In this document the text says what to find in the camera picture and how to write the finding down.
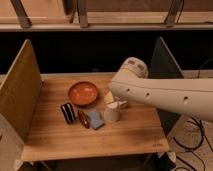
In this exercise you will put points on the black striped eraser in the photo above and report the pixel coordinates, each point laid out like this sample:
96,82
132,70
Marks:
68,113

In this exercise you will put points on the orange round plate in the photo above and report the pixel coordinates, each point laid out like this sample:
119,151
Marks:
83,93

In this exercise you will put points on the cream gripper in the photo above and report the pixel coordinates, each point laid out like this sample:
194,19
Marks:
109,98

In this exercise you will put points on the white ceramic cup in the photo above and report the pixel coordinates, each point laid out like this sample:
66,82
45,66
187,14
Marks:
111,114

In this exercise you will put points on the blue sponge block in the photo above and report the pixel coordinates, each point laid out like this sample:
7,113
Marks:
95,120

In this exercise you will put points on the wooden background shelf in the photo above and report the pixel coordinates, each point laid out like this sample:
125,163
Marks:
105,15

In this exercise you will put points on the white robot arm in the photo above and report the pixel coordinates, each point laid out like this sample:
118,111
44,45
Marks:
192,97

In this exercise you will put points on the left wooden side panel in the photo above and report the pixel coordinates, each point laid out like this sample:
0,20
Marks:
20,90

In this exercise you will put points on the dark red oval object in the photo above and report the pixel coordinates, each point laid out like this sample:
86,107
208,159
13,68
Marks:
83,118

